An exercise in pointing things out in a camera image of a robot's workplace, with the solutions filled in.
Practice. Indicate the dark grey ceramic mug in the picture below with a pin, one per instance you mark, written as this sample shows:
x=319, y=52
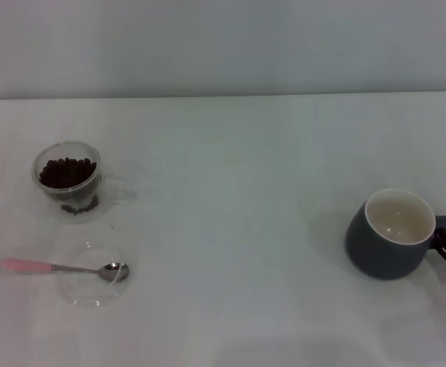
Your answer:
x=375, y=260

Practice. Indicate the clear glass saucer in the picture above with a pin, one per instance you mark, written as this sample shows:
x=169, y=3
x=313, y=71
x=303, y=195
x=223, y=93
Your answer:
x=92, y=294

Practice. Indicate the double-wall glass cup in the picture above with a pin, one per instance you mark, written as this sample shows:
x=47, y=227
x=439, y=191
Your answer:
x=108, y=191

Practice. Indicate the coffee beans heap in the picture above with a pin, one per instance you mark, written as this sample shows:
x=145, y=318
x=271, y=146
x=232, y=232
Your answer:
x=67, y=174

